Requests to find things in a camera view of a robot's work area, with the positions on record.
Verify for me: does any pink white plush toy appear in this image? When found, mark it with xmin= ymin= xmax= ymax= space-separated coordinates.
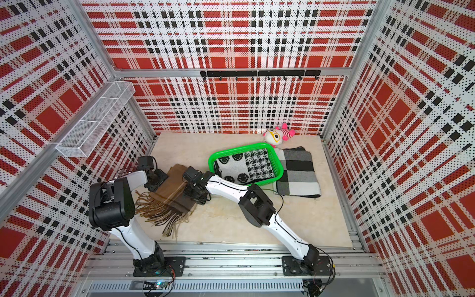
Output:
xmin=263 ymin=123 xmax=296 ymax=148

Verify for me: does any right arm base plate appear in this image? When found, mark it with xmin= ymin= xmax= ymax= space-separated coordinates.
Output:
xmin=282 ymin=256 xmax=333 ymax=276

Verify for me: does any grey black checked scarf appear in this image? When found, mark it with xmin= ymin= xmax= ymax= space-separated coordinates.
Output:
xmin=273 ymin=147 xmax=321 ymax=198

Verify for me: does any brown plaid fringed scarf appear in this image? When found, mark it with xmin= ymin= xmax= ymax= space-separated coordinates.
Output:
xmin=135 ymin=164 xmax=196 ymax=238

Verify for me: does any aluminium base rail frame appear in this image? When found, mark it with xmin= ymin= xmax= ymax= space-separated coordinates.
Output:
xmin=74 ymin=240 xmax=391 ymax=297

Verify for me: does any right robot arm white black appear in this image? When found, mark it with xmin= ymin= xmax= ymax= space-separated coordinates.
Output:
xmin=183 ymin=167 xmax=320 ymax=274

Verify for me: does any white wire mesh shelf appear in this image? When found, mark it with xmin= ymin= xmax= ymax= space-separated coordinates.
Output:
xmin=56 ymin=80 xmax=135 ymax=158

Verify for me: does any black hook rail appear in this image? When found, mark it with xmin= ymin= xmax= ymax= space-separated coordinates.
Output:
xmin=200 ymin=69 xmax=322 ymax=79

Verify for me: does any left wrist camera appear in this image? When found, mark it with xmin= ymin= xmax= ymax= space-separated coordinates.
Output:
xmin=137 ymin=156 xmax=157 ymax=171

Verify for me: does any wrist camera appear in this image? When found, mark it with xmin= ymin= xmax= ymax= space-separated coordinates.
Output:
xmin=183 ymin=167 xmax=203 ymax=183
xmin=137 ymin=156 xmax=157 ymax=171

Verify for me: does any green circuit board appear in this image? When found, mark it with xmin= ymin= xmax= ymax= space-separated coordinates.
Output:
xmin=142 ymin=280 xmax=169 ymax=291

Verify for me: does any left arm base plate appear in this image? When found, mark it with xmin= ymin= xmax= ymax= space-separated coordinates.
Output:
xmin=133 ymin=256 xmax=186 ymax=277

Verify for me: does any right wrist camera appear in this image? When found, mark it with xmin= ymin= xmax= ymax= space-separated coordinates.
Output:
xmin=183 ymin=167 xmax=203 ymax=183

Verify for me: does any green plastic basket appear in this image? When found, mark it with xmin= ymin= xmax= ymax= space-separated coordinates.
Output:
xmin=208 ymin=142 xmax=283 ymax=186

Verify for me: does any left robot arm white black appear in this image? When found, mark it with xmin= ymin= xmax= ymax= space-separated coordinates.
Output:
xmin=89 ymin=170 xmax=166 ymax=273

